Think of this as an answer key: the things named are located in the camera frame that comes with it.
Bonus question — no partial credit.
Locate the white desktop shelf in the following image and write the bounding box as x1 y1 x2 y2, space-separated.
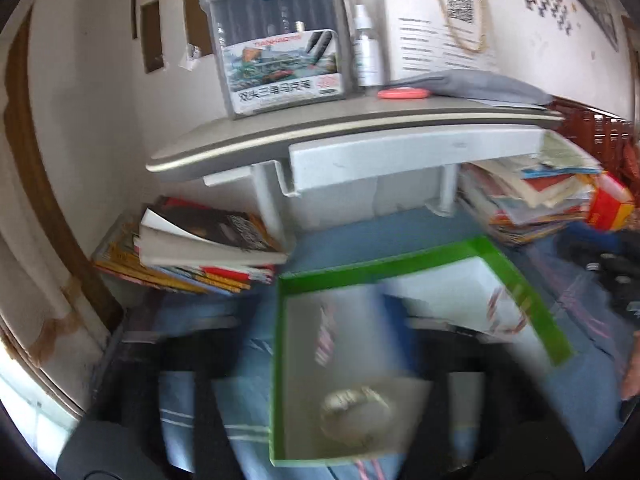
145 96 564 244

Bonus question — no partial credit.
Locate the red yellow shopping bag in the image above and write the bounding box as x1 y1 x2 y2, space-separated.
586 172 634 231

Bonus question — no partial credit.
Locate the right stack of books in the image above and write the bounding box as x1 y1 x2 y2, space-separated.
458 130 603 246

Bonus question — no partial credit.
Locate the white spray bottle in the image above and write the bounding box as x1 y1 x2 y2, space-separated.
354 0 384 91

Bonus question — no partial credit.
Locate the green cardboard box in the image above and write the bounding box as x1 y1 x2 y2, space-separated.
270 236 573 467

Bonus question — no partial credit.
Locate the white paper gift bag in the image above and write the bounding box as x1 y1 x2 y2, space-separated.
376 0 499 81

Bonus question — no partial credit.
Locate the red round lid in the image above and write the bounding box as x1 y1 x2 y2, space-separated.
378 87 431 101

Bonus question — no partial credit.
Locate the person right hand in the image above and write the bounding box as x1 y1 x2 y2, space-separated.
620 330 640 401

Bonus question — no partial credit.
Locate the beige curtain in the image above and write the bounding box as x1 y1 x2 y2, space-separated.
1 11 124 416

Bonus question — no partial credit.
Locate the stack of books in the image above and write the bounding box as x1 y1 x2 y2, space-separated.
91 196 288 297
458 130 603 246

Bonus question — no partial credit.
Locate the dark wooden bench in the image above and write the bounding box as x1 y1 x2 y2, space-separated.
548 98 639 204

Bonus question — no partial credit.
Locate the left stack of books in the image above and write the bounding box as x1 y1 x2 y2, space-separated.
91 196 288 297

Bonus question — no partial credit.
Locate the marker pen set box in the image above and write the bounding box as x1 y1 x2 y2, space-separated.
200 0 355 118

